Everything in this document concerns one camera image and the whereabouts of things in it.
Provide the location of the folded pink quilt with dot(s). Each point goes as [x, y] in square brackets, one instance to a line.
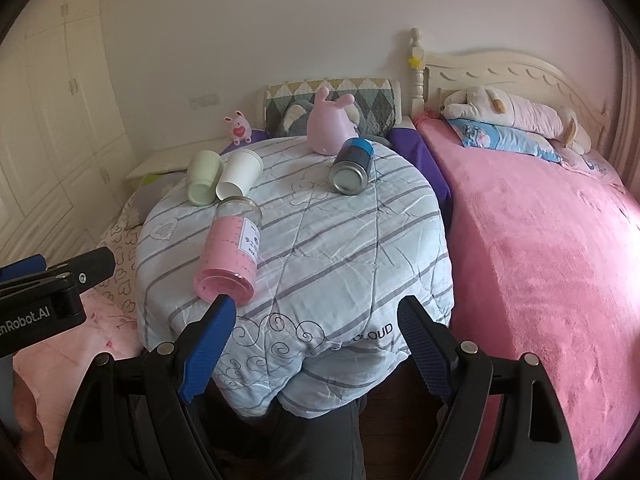
[48, 374]

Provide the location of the white wardrobe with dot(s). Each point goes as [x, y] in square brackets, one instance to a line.
[65, 153]

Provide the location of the patchwork diamond cushion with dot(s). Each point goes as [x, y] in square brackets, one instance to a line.
[377, 100]

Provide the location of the large pink rabbit toy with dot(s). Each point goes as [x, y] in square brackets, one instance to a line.
[328, 125]

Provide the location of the pink labelled glass jar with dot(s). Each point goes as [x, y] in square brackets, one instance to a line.
[228, 262]

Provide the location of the black blue drink can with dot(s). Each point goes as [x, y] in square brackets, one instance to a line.
[350, 171]

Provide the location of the cream bedside table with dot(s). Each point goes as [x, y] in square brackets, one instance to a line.
[175, 159]

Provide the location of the small pink bunny figure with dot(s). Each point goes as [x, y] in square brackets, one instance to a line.
[240, 131]

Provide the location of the pink fleece blanket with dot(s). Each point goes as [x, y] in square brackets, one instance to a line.
[546, 260]

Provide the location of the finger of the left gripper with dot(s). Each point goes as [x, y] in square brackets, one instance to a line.
[88, 269]
[31, 265]

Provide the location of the white wall outlet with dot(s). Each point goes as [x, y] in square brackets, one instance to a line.
[204, 100]

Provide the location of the white pink plush dog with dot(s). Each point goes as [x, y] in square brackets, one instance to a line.
[494, 106]

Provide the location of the cream wooden headboard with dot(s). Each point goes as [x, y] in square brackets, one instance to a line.
[435, 76]

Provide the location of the heart pattern bed sheet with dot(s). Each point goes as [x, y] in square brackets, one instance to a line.
[122, 242]

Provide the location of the pale green cup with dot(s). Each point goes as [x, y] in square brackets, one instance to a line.
[203, 174]

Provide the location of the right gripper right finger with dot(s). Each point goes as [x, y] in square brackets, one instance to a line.
[531, 438]

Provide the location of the dark trouser leg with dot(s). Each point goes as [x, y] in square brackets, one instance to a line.
[284, 446]

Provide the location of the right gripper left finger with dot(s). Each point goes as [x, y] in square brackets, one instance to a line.
[130, 418]

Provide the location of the blue cartoon pillow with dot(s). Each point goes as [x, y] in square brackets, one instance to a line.
[502, 138]

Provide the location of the white paper cup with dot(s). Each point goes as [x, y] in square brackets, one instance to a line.
[241, 171]

